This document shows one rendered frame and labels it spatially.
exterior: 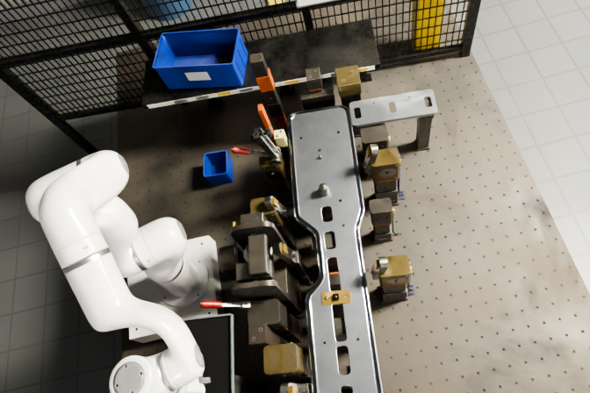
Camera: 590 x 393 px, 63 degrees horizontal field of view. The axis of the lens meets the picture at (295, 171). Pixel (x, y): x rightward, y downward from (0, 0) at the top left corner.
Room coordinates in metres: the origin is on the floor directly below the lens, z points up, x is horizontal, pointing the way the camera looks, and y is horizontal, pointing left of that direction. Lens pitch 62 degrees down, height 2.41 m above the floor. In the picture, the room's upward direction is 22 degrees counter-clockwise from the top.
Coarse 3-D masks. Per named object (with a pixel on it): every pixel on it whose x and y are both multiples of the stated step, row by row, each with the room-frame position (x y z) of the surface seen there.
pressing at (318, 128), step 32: (288, 128) 0.93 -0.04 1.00; (320, 128) 0.89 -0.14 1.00; (352, 128) 0.84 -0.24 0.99; (320, 160) 0.77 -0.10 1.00; (352, 160) 0.73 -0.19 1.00; (352, 192) 0.62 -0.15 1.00; (320, 224) 0.56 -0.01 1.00; (352, 224) 0.52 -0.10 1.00; (320, 256) 0.46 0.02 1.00; (352, 256) 0.42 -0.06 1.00; (320, 288) 0.37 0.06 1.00; (352, 288) 0.34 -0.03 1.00; (320, 320) 0.28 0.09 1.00; (352, 320) 0.25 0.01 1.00; (320, 352) 0.21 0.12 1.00; (352, 352) 0.17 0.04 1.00; (320, 384) 0.13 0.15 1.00; (352, 384) 0.10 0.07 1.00
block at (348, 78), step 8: (336, 72) 1.04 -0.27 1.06; (344, 72) 1.03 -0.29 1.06; (352, 72) 1.01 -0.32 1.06; (336, 80) 1.01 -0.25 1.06; (344, 80) 0.99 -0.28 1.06; (352, 80) 0.98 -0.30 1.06; (344, 88) 0.97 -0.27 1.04; (352, 88) 0.97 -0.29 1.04; (360, 88) 0.96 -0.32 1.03; (344, 96) 0.98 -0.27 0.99; (352, 96) 0.97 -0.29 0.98; (360, 96) 0.96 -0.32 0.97; (344, 104) 0.98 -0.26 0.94; (360, 112) 0.97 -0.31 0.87; (360, 128) 0.97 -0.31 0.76; (360, 136) 0.96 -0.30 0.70
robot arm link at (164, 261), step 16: (160, 224) 0.67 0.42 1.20; (176, 224) 0.66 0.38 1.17; (144, 240) 0.63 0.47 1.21; (160, 240) 0.62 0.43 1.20; (176, 240) 0.61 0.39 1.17; (144, 256) 0.59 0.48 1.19; (160, 256) 0.59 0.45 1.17; (176, 256) 0.59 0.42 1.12; (160, 272) 0.59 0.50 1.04; (176, 272) 0.59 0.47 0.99
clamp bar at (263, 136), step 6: (258, 132) 0.82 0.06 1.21; (264, 132) 0.82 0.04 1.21; (270, 132) 0.81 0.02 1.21; (252, 138) 0.82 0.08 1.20; (258, 138) 0.80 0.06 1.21; (264, 138) 0.83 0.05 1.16; (264, 144) 0.80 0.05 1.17; (270, 144) 0.83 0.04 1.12; (264, 150) 0.80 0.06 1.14; (270, 150) 0.80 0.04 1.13; (276, 150) 0.82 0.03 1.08; (270, 156) 0.80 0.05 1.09; (276, 156) 0.80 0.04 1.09
